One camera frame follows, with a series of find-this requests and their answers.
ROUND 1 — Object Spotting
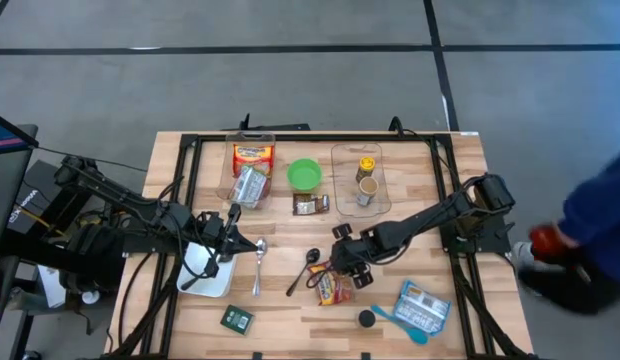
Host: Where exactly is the black cable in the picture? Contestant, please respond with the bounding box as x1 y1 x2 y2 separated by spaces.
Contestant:
388 115 420 137

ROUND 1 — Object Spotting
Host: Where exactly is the yellow-lid spice jar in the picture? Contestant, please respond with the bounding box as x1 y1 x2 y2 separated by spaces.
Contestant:
354 156 377 184

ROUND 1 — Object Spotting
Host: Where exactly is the small brown snack packet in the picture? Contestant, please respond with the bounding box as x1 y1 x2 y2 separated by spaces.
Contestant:
292 193 331 217

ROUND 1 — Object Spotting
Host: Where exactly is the black computer monitor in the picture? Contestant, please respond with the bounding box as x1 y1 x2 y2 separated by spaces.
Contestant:
0 109 40 261

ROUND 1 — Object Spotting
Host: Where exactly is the green cardboard box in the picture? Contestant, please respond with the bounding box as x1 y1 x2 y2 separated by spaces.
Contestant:
219 304 255 336

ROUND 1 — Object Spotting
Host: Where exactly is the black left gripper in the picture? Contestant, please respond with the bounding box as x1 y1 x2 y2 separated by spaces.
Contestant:
194 202 259 279

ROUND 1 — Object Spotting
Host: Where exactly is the tan-lid spice jar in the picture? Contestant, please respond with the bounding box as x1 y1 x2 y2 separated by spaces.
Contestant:
354 175 380 207

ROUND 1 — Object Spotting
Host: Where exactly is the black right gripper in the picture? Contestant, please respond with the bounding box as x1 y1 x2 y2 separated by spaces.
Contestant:
330 223 391 291

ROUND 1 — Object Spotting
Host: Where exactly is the black case white lettering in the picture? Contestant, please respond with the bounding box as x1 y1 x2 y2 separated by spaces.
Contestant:
8 172 44 234

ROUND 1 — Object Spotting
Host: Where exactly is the red and yellow ramen packet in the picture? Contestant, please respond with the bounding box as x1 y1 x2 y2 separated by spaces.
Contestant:
308 259 356 307

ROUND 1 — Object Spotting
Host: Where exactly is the teal plastic spoon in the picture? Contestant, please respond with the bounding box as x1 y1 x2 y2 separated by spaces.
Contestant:
370 304 430 346

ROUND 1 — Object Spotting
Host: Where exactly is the green plastic bowl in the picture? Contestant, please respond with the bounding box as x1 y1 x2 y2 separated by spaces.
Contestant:
286 158 323 192

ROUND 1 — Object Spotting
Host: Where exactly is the white plastic bin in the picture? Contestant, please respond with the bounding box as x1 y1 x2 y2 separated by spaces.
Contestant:
176 240 239 299

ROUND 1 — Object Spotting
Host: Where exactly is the red-edged ramen noodle packet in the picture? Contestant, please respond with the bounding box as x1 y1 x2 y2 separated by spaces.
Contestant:
232 143 275 177

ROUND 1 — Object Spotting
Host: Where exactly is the green-edged ramen noodle packet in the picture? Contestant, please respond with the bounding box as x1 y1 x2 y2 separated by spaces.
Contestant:
228 164 270 210

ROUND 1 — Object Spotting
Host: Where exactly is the black mount bracket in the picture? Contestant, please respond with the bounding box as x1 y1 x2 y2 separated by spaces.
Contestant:
238 113 311 132

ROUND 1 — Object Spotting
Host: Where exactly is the person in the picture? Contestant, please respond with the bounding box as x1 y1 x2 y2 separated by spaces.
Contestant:
512 148 620 316

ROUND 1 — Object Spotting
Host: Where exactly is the blue ramen noodle packet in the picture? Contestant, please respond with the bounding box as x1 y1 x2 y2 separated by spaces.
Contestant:
391 279 453 336

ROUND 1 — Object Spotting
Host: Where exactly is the white paper sheet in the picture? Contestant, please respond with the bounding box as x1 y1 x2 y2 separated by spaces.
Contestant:
37 264 67 309

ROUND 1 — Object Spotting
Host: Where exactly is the clear plastic bin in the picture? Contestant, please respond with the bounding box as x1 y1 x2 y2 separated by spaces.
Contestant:
215 130 278 211
330 142 393 219

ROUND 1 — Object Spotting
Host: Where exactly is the silver metal spoon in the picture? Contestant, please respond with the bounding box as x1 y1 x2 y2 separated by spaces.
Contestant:
251 237 269 298

